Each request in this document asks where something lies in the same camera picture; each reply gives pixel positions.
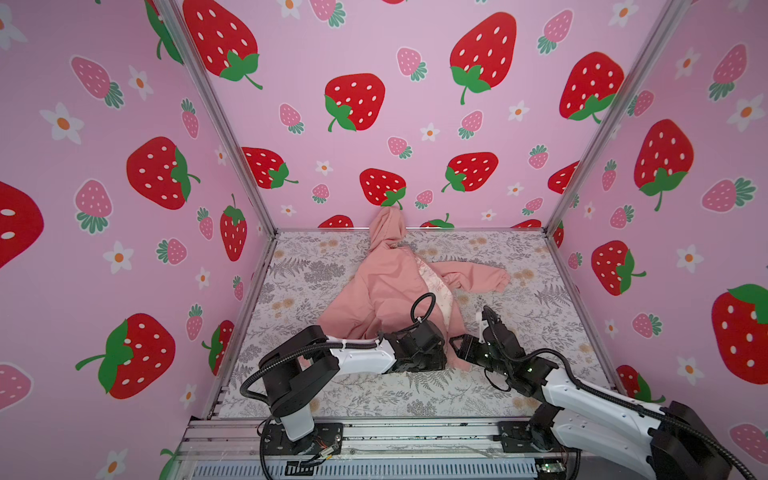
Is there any left aluminium corner post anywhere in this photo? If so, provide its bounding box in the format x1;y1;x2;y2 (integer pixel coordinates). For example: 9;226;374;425
156;1;276;236

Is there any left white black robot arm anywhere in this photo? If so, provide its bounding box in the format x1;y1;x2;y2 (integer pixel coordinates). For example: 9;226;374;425
239;319;447;442

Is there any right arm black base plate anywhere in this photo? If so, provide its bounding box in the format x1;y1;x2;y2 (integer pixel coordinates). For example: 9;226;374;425
496;420;575;454

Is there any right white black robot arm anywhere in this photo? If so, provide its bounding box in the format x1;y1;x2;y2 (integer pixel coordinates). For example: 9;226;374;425
449;306;755;479

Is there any right aluminium corner post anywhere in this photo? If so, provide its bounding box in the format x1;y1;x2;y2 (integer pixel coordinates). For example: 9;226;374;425
544;0;691;239

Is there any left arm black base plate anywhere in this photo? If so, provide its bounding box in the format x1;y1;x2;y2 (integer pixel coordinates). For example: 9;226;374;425
261;422;344;457

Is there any pink hooded zip jacket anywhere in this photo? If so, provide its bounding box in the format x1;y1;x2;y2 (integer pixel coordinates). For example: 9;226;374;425
318;207;510;340

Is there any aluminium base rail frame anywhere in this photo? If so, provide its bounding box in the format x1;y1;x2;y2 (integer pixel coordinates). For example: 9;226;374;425
167;413;679;480

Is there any aluminium corner post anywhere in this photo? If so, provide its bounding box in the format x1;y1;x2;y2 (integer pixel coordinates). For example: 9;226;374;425
544;0;691;239
156;1;276;236

